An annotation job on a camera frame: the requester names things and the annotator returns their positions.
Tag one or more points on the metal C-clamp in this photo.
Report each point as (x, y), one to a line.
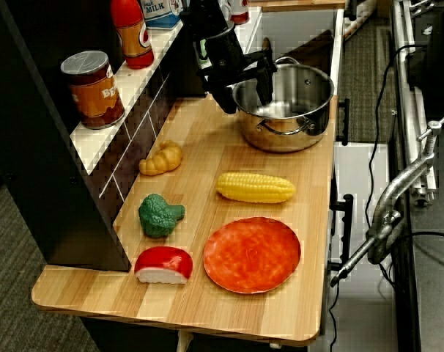
(390, 205)

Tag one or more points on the blue white toy milk carton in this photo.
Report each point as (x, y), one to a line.
(159, 12)

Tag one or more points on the green toy broccoli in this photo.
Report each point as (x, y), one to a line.
(158, 216)

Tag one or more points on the toy kitchen unit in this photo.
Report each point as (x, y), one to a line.
(42, 146)

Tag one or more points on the red and white sushi toy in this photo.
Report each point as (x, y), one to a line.
(163, 265)

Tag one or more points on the black WidowX robot arm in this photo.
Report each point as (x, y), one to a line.
(207, 14)

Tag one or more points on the tomato toy can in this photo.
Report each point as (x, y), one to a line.
(240, 9)

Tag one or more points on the yellow toy corn cob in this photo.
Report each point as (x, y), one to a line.
(255, 187)

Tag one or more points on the toy croissant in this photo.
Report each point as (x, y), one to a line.
(163, 157)

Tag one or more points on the stainless steel pot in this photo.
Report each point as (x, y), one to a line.
(291, 121)

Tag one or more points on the orange toy plate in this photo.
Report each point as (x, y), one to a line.
(252, 254)

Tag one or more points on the brown beans toy can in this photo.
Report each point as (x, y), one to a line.
(94, 95)

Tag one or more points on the red toy ketchup bottle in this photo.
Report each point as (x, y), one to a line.
(134, 36)

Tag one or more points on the aluminium frame rail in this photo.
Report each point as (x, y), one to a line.
(414, 110)

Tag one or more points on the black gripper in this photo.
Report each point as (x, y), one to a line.
(223, 55)

